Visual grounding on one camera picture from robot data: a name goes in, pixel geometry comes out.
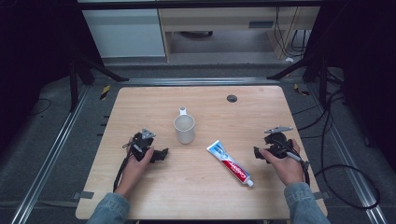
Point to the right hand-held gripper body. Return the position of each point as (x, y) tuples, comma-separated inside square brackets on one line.
[(278, 141)]

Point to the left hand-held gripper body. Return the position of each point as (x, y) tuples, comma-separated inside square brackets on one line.
[(141, 143)]

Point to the toothpaste tube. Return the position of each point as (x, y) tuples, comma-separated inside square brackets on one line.
[(229, 163)]

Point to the white cup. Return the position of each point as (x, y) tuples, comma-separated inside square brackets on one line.
[(184, 127)]

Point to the person's right hand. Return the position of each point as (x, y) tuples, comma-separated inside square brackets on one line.
[(285, 166)]

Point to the person's left hand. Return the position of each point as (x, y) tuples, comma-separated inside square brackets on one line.
[(134, 171)]

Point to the black metal stand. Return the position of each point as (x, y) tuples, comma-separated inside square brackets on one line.
[(311, 67), (81, 70)]

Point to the white cabinet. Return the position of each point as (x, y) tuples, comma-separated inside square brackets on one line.
[(124, 32)]

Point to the aluminium floor rail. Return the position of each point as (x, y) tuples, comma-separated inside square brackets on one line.
[(345, 158), (199, 81), (43, 165)]

